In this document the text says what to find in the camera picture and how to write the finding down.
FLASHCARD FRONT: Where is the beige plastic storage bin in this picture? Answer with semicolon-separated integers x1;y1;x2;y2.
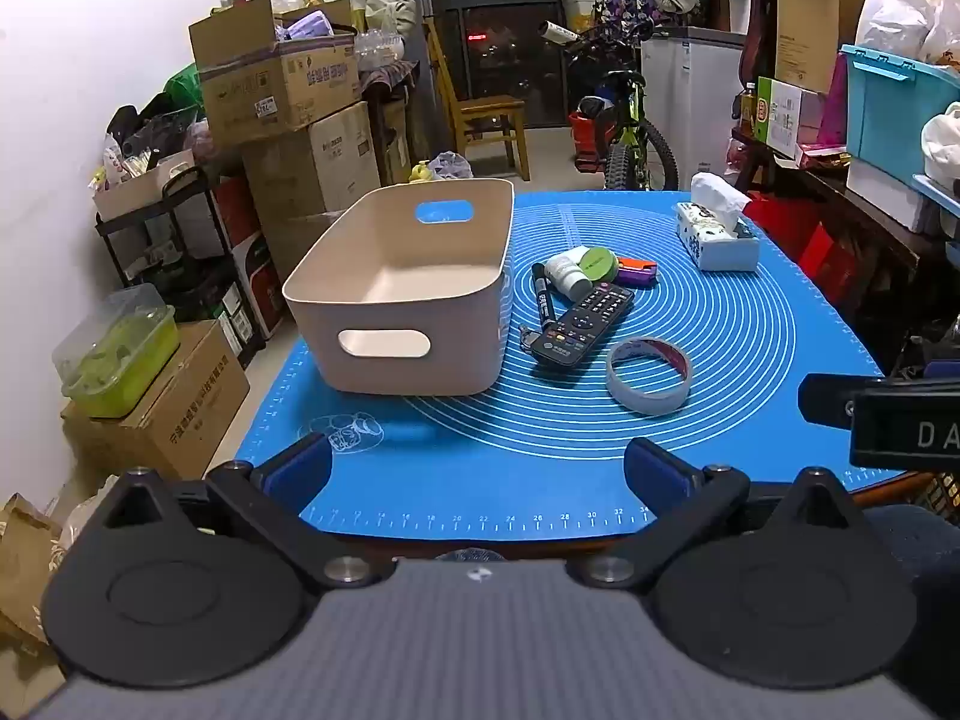
282;178;516;397

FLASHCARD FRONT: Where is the black metal rack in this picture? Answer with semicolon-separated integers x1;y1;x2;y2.
94;165;267;368

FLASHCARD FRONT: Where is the tall cardboard box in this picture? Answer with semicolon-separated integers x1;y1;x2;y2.
775;0;875;95

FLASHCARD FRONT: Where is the green container with clear lid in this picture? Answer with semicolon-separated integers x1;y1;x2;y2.
52;283;181;419

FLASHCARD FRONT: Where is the red bucket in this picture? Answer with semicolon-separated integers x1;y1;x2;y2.
568;111;608;173

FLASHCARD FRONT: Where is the white plastic bottle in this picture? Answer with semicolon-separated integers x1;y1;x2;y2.
543;246;595;301

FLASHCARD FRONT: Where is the dark blue cloth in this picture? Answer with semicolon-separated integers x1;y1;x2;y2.
855;502;960;698

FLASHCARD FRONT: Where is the open cardboard box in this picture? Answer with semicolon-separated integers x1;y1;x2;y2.
187;0;363;147

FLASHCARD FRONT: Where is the grey tape roll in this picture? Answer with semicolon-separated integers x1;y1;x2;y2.
606;338;691;416

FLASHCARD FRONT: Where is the beige open box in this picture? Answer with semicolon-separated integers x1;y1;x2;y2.
91;150;197;222

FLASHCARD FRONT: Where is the clear bag of wood chips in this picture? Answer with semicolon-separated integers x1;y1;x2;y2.
56;476;125;548

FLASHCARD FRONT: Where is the white tissue box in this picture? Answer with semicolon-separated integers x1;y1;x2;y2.
675;172;761;272

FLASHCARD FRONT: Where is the black bag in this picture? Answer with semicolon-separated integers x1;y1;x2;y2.
105;92;205;160

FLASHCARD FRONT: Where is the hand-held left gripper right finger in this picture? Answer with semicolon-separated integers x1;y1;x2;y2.
566;436;863;592

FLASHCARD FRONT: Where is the green white carton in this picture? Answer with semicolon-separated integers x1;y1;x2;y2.
754;76;826;158

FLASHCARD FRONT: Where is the wooden chair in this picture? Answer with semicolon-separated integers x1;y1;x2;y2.
424;15;531;182

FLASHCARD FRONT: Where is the red white appliance box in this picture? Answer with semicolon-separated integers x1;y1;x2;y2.
214;176;286;342

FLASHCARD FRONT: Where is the blue silicone mat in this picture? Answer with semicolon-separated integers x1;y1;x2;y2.
235;190;927;541

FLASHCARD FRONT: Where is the teal plastic storage box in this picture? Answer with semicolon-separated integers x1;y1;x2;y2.
840;43;960;188

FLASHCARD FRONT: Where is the round green tin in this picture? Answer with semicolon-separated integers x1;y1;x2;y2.
577;246;619;284

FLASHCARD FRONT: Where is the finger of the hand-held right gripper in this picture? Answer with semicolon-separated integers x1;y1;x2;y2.
799;373;865;428

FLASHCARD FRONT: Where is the large printed cardboard box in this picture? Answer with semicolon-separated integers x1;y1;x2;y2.
241;100;383;215

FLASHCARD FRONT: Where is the black remote control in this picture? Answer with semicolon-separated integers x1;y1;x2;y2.
529;283;635;370

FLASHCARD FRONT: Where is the black marker pen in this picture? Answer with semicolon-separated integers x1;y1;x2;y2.
531;263;560;331

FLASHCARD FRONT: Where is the brown cardboard box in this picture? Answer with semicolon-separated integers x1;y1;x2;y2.
61;319;251;481

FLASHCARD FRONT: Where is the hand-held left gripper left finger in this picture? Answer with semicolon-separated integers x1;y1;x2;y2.
101;433;395;590

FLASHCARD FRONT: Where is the green black bicycle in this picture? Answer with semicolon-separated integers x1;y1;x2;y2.
540;19;680;192

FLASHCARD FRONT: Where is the clear plastic bag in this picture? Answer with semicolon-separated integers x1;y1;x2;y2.
427;151;475;181

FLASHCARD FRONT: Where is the white plastic bag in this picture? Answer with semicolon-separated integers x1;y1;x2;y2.
855;0;960;72

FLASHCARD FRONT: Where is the brown paper bag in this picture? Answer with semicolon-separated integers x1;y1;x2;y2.
0;493;68;717

